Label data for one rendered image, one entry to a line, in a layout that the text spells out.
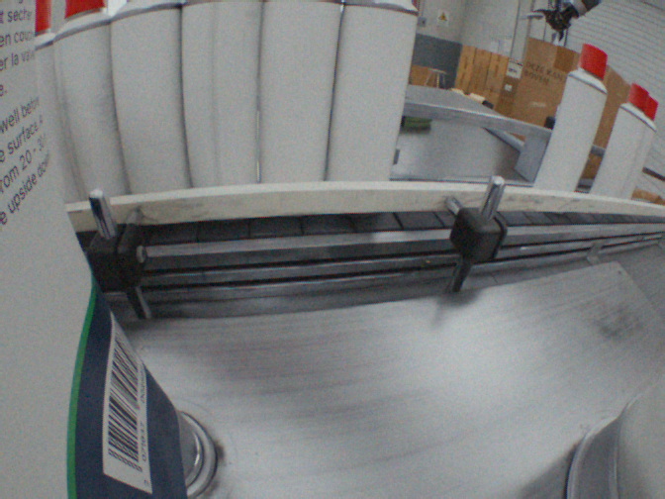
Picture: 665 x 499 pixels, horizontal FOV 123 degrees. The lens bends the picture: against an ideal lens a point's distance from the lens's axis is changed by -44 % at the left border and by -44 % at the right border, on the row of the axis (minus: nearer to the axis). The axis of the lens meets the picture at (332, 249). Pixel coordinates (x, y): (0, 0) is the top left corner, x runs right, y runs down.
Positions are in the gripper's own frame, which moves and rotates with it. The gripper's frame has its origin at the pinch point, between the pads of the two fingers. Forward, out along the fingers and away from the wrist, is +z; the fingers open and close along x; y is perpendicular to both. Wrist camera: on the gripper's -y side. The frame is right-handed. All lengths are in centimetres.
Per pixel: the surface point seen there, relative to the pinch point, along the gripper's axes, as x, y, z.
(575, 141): 4, 84, 16
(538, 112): 11.0, 40.9, 17.7
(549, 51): 1.4, 39.4, 5.4
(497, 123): -3, 85, 23
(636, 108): 9, 74, 3
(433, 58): -36, -570, 116
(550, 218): 9, 87, 24
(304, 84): -16, 101, 28
